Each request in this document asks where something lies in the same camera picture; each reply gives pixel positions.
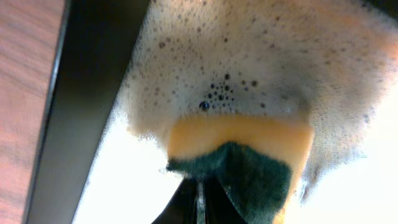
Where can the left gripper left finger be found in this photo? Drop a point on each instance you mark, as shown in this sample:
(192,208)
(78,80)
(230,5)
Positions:
(182,207)

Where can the orange green sponge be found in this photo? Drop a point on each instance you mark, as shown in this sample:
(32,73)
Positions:
(258,161)

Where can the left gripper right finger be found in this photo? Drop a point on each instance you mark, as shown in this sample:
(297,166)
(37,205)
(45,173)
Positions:
(218,207)

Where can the black rectangular soapy tray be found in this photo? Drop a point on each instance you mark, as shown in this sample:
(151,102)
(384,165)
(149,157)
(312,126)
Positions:
(127,71)

